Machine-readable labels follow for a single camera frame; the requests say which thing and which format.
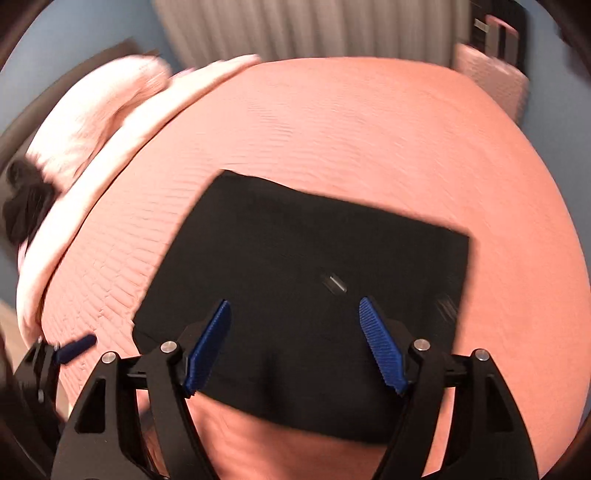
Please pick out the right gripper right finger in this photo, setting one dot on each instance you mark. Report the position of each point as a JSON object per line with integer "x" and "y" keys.
{"x": 488, "y": 438}

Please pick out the grey pleated curtain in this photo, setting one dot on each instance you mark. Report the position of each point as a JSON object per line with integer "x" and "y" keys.
{"x": 202, "y": 31}

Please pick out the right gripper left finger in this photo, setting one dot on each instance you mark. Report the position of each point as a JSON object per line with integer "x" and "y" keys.
{"x": 103, "y": 438}

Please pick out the dark bed headboard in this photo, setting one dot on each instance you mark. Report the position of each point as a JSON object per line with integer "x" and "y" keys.
{"x": 15, "y": 135}

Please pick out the black garment by pillow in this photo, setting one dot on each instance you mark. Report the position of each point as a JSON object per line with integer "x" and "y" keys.
{"x": 30, "y": 200}

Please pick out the black pants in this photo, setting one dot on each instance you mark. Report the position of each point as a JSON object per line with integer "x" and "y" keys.
{"x": 293, "y": 268}

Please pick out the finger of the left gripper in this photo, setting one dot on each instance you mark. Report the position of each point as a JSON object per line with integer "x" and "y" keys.
{"x": 75, "y": 348}

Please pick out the orange quilted bedspread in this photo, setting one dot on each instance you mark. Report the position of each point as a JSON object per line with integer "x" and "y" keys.
{"x": 405, "y": 136}

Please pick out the light pink folded blanket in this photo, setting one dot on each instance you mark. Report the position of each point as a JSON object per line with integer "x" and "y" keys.
{"x": 38, "y": 259}

